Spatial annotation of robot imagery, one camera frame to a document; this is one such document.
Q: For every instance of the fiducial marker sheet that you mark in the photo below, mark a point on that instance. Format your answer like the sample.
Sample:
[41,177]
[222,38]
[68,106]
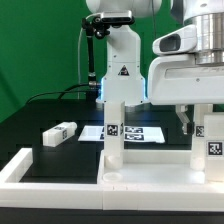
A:
[131,134]

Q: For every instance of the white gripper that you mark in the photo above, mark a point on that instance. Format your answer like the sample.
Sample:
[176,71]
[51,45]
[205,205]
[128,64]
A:
[176,79]

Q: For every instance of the silver camera on mount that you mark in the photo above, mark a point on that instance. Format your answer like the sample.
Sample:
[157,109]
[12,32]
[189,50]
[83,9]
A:
[119,17]

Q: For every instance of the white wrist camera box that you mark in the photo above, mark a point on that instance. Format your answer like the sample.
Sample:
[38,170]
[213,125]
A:
[183,40]

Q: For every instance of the white desk top tray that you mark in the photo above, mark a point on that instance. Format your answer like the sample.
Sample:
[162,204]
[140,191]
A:
[158,167]

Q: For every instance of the white U-shaped fence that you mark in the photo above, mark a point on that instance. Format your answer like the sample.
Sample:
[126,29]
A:
[106,194]

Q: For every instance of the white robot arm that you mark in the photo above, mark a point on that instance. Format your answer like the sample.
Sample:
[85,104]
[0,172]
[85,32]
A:
[123,80]

